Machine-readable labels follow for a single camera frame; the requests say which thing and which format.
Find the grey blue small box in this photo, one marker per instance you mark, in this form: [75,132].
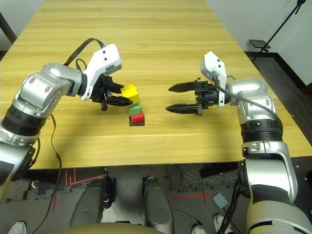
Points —
[220,201]

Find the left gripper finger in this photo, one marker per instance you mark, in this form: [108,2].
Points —
[118,101]
[118,86]

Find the grey robot right leg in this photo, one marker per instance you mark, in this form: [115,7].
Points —
[157,207]

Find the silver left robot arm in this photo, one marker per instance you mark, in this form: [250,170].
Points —
[36,92]

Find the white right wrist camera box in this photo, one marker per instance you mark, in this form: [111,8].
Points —
[214,64]

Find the dark red floor object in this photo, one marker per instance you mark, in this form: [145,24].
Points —
[306,90]

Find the black flat tray plate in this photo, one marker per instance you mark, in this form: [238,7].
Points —
[259,44]

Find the white sneaker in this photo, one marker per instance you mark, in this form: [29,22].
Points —
[17,228]
[221,223]
[198,229]

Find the olive robot torso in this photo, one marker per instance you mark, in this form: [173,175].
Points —
[104,229]

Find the red wooden block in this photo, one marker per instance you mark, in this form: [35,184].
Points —
[136,118]

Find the grey metal base plate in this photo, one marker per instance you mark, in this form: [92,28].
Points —
[129,197]

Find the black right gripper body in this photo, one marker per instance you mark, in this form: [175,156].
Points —
[207,95]

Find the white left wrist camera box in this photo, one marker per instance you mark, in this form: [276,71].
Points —
[107,57]

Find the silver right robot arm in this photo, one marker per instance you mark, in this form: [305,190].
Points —
[268,151]

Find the grey robot left leg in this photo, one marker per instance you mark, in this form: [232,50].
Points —
[90,207]

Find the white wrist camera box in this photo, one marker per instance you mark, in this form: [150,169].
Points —
[214,64]
[107,57]

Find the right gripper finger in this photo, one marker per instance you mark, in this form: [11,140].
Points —
[182,109]
[182,87]

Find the black square pad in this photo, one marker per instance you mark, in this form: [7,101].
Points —
[137,124]

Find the grey robot leg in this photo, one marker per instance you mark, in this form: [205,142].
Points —
[90,207]
[157,207]

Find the yellow wooden block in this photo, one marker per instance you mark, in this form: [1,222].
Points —
[130,92]

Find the black tripod stand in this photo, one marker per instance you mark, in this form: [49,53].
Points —
[284,22]

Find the speckled rubber floor mat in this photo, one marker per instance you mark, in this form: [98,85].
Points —
[185,178]

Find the black floor panel with screws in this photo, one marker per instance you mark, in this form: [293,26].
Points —
[303,175]

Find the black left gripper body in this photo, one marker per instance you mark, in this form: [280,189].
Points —
[103,87]

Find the green wooden block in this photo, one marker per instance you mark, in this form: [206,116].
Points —
[135,109]

